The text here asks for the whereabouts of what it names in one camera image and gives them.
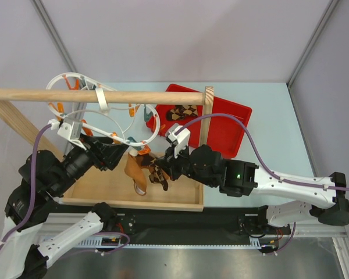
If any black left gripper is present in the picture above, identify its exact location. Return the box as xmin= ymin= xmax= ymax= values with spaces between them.
xmin=52 ymin=131 xmax=130 ymax=194

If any brown argyle sock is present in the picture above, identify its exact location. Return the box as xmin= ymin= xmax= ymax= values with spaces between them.
xmin=166 ymin=105 xmax=198 ymax=121
xmin=140 ymin=153 xmax=169 ymax=191

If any white round clip hanger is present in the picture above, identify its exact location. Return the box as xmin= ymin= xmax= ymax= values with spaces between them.
xmin=46 ymin=72 xmax=161 ymax=153

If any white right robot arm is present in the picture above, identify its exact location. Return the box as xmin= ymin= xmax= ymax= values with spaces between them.
xmin=155 ymin=145 xmax=349 ymax=233

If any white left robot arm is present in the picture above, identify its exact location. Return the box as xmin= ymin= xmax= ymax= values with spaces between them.
xmin=0 ymin=136 xmax=128 ymax=278

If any orange and cream sock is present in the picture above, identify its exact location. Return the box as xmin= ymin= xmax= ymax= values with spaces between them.
xmin=124 ymin=153 xmax=147 ymax=196

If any wooden rack with tray base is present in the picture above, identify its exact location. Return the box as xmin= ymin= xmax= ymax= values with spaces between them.
xmin=0 ymin=87 xmax=214 ymax=212

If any red plastic tray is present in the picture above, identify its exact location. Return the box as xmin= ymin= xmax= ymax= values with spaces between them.
xmin=155 ymin=97 xmax=252 ymax=159

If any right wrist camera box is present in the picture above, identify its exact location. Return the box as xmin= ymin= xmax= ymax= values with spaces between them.
xmin=165 ymin=123 xmax=191 ymax=159

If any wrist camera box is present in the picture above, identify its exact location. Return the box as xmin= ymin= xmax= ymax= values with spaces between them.
xmin=48 ymin=117 xmax=85 ymax=149
xmin=165 ymin=123 xmax=191 ymax=159

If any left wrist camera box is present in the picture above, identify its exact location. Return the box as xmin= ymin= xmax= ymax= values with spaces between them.
xmin=48 ymin=117 xmax=85 ymax=149

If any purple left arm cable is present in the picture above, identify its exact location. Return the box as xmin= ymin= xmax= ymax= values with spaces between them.
xmin=0 ymin=124 xmax=131 ymax=262

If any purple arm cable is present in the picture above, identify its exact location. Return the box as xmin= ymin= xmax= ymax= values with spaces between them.
xmin=0 ymin=124 xmax=131 ymax=262
xmin=176 ymin=113 xmax=349 ymax=256

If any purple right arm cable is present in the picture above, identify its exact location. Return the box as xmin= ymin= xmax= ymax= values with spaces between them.
xmin=176 ymin=113 xmax=349 ymax=256

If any aluminium mounting rail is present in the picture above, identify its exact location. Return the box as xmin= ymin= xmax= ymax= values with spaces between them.
xmin=37 ymin=212 xmax=349 ymax=256

